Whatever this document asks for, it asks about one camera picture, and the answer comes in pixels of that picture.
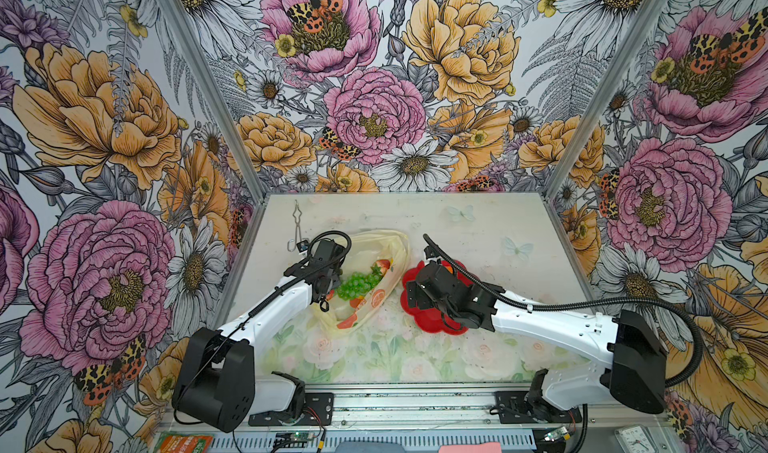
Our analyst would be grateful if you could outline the red flower-shaped bowl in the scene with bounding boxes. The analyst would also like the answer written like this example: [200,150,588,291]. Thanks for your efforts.
[400,261,469,336]

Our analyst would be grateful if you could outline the translucent yellowish plastic bag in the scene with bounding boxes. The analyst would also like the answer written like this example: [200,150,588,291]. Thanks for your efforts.
[312,229,411,339]

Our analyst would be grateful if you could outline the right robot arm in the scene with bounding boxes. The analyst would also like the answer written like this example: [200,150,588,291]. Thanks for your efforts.
[405,256,667,420]

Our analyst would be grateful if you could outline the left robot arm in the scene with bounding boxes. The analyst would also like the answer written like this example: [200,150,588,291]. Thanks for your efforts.
[171,230,352,433]

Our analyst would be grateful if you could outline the green fake grapes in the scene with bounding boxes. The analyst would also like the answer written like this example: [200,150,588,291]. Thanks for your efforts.
[335,273,382,301]

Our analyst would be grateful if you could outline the metal tongs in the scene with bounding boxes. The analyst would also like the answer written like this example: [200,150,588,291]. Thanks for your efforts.
[287,200,309,253]

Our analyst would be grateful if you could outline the pink cloth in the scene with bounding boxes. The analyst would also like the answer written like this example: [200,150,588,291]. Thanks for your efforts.
[438,442,502,453]

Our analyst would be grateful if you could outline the small circuit board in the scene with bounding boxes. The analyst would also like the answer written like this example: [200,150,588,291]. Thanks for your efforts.
[271,431,327,453]

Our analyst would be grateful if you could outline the orange green packet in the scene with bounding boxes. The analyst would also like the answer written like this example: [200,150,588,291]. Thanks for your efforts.
[153,432,213,453]

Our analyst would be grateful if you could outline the white clock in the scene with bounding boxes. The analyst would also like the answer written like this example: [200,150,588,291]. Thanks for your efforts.
[616,425,657,453]

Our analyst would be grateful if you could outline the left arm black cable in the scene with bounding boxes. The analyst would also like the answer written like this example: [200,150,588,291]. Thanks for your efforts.
[172,229,353,427]

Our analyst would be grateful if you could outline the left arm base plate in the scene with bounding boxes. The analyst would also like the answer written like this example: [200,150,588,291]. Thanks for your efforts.
[247,392,335,427]

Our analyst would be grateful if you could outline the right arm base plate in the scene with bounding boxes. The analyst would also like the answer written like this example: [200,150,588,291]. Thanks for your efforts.
[489,390,582,424]

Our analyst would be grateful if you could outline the aluminium front rail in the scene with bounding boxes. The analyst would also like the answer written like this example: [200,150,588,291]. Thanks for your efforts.
[158,383,667,433]

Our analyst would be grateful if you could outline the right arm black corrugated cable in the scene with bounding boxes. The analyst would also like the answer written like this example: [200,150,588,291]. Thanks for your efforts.
[422,233,704,453]

